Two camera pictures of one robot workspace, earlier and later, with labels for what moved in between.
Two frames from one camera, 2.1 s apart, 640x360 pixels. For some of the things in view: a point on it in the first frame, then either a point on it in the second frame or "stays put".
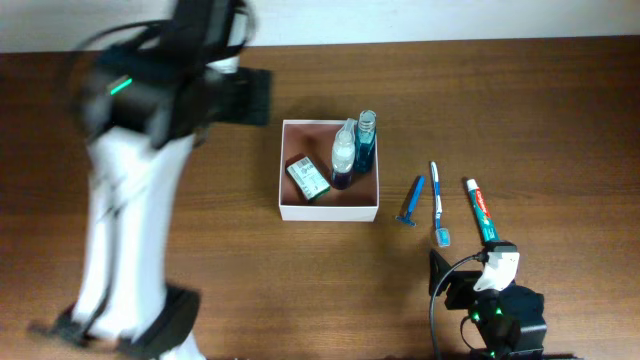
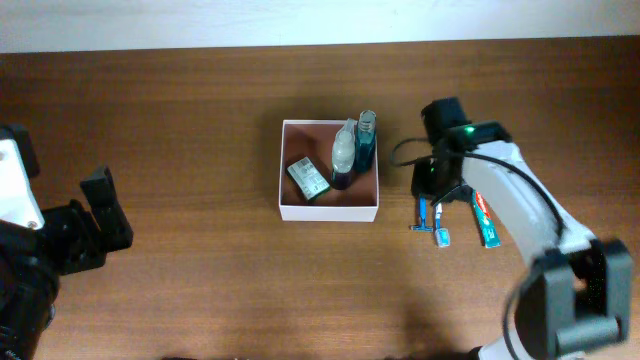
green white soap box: [309, 177] stays put
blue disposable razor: [411, 200] -> [423, 227]
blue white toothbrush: [442, 234] stays put
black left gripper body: [247, 101] -> [74, 242]
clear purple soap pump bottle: [344, 156] stays put
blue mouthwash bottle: [364, 149] stays put
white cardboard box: [314, 138] stays put
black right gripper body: [464, 288] -> [428, 182]
